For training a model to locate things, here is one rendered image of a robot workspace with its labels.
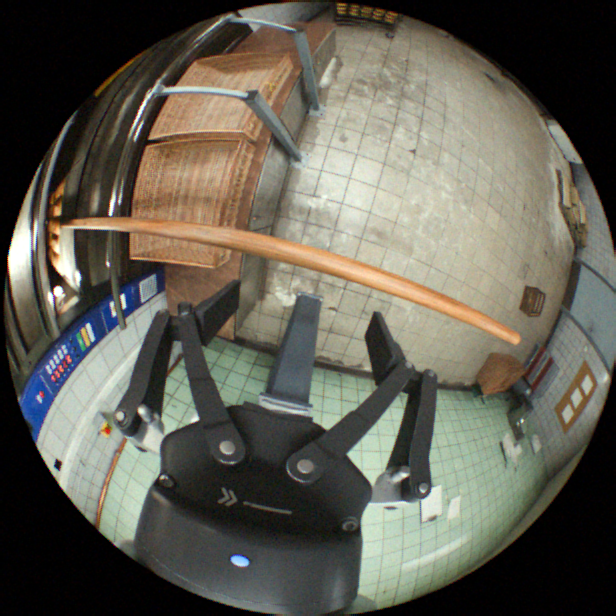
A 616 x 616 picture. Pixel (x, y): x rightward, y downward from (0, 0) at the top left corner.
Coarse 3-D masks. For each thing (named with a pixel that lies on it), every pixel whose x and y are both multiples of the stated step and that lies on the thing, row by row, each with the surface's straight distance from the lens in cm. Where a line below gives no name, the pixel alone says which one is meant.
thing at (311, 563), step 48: (192, 432) 9; (240, 432) 8; (288, 432) 9; (192, 480) 8; (240, 480) 8; (336, 480) 8; (144, 528) 7; (192, 528) 5; (240, 528) 5; (288, 528) 8; (336, 528) 8; (192, 576) 6; (240, 576) 5; (288, 576) 5; (336, 576) 6
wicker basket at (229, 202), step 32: (160, 160) 110; (192, 160) 114; (224, 160) 102; (160, 192) 111; (192, 192) 110; (224, 192) 84; (224, 224) 86; (160, 256) 103; (192, 256) 100; (224, 256) 94
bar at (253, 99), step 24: (216, 24) 93; (264, 24) 99; (168, 72) 71; (312, 72) 124; (240, 96) 67; (312, 96) 147; (264, 120) 82; (288, 144) 110; (120, 168) 60; (120, 312) 68
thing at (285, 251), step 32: (64, 224) 111; (96, 224) 61; (128, 224) 44; (160, 224) 36; (192, 224) 32; (288, 256) 26; (320, 256) 26; (384, 288) 28; (416, 288) 30; (480, 320) 40
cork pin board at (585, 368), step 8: (584, 360) 431; (584, 368) 430; (576, 376) 430; (584, 376) 429; (592, 376) 430; (576, 384) 429; (568, 392) 431; (584, 392) 430; (592, 392) 431; (560, 400) 433; (568, 400) 431; (584, 400) 430; (560, 408) 434; (576, 408) 431; (584, 408) 432; (560, 416) 434; (576, 416) 432; (560, 424) 435; (568, 424) 434
